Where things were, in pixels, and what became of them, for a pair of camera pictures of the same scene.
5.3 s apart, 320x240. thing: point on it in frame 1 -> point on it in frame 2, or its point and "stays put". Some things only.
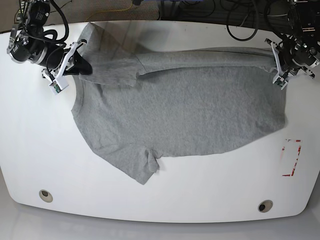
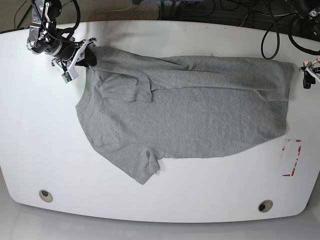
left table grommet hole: [46, 196] stays put
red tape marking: [299, 149] stays put
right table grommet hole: [265, 206] stays put
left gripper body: [55, 58] -> [67, 51]
